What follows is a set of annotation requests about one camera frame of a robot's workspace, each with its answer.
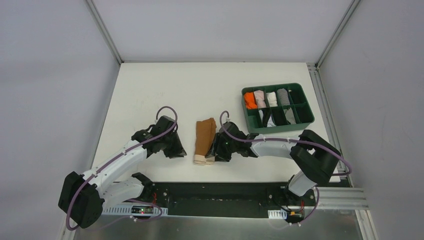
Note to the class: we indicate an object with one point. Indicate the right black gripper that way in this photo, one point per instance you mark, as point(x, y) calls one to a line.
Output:
point(219, 150)

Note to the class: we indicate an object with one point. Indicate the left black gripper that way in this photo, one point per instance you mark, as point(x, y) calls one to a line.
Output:
point(173, 145)

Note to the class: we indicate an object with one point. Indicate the brown underwear beige waistband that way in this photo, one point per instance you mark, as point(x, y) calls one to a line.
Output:
point(205, 134)

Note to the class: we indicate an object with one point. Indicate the green divided plastic tray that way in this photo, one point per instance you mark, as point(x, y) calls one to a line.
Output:
point(298, 102)

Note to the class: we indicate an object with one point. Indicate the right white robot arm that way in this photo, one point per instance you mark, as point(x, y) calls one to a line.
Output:
point(315, 157)

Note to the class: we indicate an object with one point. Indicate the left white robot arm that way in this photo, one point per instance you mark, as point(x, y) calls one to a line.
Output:
point(85, 196)

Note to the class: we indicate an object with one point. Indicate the orange rolled underwear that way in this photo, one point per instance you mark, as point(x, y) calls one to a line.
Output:
point(250, 101)

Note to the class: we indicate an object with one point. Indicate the black white rolled underwear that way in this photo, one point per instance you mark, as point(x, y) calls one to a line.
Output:
point(266, 118)

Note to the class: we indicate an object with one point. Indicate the pink rolled underwear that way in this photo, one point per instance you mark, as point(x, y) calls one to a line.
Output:
point(260, 99)

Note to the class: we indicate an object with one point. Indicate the grey striped rolled underwear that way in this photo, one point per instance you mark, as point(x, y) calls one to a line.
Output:
point(283, 97)

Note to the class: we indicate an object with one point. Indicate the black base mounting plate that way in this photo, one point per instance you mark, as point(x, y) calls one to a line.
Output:
point(228, 200)

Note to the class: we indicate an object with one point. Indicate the left white cable duct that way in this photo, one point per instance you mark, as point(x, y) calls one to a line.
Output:
point(134, 209)

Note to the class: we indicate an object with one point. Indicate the white cable duct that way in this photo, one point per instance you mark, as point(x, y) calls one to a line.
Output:
point(277, 214)
point(134, 209)

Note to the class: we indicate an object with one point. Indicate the right white cable duct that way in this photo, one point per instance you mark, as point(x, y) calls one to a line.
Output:
point(277, 214)

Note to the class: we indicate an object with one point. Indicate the right aluminium rail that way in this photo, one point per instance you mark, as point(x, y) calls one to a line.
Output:
point(341, 198)

